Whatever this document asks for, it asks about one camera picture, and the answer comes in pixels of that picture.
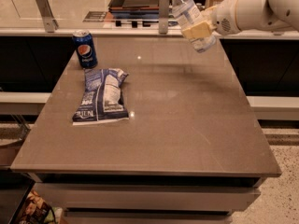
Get blue pepsi can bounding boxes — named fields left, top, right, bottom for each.
left=72, top=30, right=98, bottom=69

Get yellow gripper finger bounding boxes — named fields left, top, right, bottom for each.
left=201, top=6, right=216, bottom=21
left=181, top=21, right=216, bottom=39

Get white drawer cabinet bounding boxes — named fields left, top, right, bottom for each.
left=34, top=183, right=261, bottom=224

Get middle metal glass bracket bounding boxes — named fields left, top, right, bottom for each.
left=158, top=0, right=169, bottom=35

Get clear plastic bottle blue label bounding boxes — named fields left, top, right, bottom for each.
left=172, top=0, right=216, bottom=53

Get dark tray stack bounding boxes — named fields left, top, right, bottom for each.
left=108, top=0, right=159, bottom=21

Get metal glass bracket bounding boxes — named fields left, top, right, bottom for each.
left=36, top=0, right=59, bottom=33
left=158, top=0, right=169, bottom=35

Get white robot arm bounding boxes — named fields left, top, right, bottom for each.
left=181, top=0, right=299, bottom=39

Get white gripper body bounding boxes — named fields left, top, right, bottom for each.
left=212, top=0, right=240, bottom=35

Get snack bags in bin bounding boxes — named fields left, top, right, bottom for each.
left=13, top=189, right=63, bottom=224

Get left metal glass bracket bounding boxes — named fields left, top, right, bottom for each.
left=36, top=0, right=59, bottom=33

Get blue white chip bag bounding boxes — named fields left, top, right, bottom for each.
left=72, top=68, right=129, bottom=125

